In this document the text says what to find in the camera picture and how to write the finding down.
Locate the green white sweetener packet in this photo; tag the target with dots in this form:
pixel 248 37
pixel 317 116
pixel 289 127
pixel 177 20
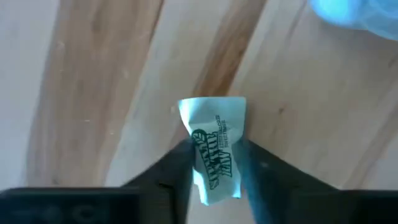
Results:
pixel 214 140

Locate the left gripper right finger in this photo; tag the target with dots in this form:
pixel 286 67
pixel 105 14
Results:
pixel 280 186

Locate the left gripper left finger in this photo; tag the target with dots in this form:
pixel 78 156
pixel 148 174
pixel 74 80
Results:
pixel 168 180

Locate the clear plastic container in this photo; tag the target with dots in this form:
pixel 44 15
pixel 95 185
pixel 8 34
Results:
pixel 357 15

